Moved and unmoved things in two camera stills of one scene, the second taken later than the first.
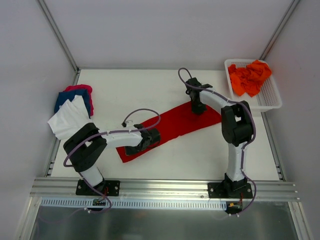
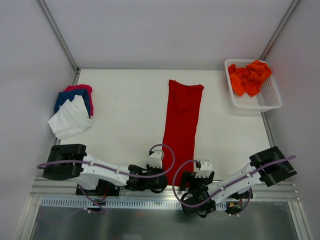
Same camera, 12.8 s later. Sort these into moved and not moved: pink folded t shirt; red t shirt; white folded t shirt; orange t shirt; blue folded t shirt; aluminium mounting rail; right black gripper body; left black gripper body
Moved: right black gripper body; red t shirt; left black gripper body
Not moved: pink folded t shirt; white folded t shirt; aluminium mounting rail; blue folded t shirt; orange t shirt
